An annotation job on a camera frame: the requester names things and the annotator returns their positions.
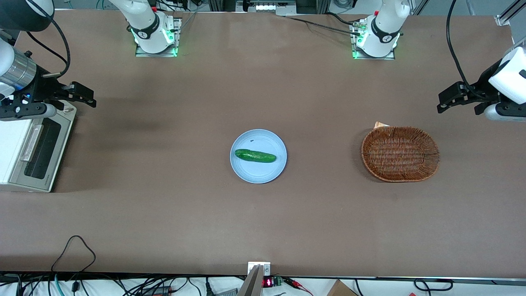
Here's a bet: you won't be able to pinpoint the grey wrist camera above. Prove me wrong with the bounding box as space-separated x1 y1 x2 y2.
484 103 526 122
0 103 57 121

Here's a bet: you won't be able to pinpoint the brown oval wicker basket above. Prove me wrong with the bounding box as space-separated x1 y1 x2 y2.
361 126 441 183

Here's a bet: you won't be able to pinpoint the white toaster oven body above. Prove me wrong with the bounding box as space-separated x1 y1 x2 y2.
0 100 77 185

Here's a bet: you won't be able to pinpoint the black flat loop cable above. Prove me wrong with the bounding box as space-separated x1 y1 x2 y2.
413 279 453 291

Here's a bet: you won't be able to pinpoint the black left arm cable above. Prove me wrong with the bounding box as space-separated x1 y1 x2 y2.
446 0 477 99

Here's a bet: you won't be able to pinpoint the short black table cable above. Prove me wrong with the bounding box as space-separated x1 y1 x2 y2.
325 12 362 26

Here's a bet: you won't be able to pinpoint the silver equipment rack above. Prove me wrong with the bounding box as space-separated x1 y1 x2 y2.
235 0 297 17

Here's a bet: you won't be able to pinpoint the light blue round plate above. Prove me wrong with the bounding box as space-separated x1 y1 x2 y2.
230 129 287 184

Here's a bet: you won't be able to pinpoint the red test lead wires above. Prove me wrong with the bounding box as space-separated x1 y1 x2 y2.
284 277 315 296

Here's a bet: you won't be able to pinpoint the brown cardboard box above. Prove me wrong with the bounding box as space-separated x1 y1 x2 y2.
327 280 358 296

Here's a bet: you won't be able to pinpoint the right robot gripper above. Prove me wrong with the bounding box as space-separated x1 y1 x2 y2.
16 70 97 109

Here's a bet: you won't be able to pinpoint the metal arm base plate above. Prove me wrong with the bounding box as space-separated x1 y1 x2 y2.
135 17 182 58
350 18 397 61

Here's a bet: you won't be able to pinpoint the black looped cable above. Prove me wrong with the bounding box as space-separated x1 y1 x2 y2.
51 235 96 274

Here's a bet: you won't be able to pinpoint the green cucumber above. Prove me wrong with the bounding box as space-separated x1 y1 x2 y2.
235 149 277 164

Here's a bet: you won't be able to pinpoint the silver camera mount bracket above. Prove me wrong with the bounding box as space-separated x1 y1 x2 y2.
248 262 271 277

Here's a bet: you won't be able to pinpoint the oven door with glass window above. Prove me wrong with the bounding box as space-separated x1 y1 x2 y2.
9 117 77 193

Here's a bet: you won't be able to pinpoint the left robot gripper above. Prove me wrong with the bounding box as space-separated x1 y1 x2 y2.
437 60 504 116

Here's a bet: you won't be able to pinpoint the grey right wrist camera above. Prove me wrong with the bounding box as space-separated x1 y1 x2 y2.
0 103 57 121

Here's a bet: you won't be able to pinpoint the grey aluminium mount bar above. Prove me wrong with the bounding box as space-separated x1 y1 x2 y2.
238 265 264 296

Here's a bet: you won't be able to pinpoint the aluminium frame rail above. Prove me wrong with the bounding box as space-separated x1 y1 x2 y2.
495 0 526 26

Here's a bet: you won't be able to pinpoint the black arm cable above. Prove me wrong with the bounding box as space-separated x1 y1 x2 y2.
25 16 71 79
446 0 477 99

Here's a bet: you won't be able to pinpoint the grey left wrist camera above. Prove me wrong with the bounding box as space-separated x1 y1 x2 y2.
484 103 526 122

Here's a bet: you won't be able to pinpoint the long black table cable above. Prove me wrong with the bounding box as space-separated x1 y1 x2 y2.
285 16 363 37

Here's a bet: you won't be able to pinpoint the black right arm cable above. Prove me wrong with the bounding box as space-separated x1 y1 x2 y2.
25 16 71 79

